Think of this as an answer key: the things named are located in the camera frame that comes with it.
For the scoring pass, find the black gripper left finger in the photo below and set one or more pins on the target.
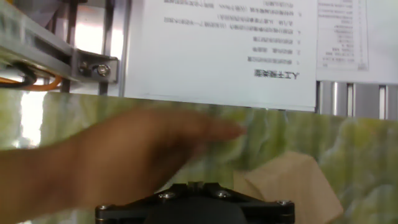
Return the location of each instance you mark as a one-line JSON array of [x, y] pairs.
[[124, 213]]

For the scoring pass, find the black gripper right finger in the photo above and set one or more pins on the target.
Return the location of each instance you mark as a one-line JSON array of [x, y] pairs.
[[267, 213]]

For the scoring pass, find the light wooden cube block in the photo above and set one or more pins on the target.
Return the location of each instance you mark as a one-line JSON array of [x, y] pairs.
[[295, 183]]

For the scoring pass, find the person left forearm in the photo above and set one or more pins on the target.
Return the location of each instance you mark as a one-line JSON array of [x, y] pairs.
[[37, 183]]

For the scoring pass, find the person left hand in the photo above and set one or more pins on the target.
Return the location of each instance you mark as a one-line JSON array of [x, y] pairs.
[[140, 149]]

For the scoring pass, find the green marble pattern mat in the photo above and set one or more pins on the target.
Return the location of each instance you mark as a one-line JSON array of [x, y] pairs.
[[357, 149]]

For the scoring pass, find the white paper with text list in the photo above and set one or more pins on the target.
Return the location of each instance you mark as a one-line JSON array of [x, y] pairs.
[[217, 62]]

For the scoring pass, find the white paper with printed table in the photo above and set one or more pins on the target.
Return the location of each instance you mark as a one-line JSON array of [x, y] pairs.
[[342, 37]]

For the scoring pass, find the grey metal corner bracket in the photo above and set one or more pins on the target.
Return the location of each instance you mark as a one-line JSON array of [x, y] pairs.
[[96, 68]]

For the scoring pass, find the silver aluminium frame beam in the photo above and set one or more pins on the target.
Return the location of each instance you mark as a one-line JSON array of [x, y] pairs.
[[31, 46]]

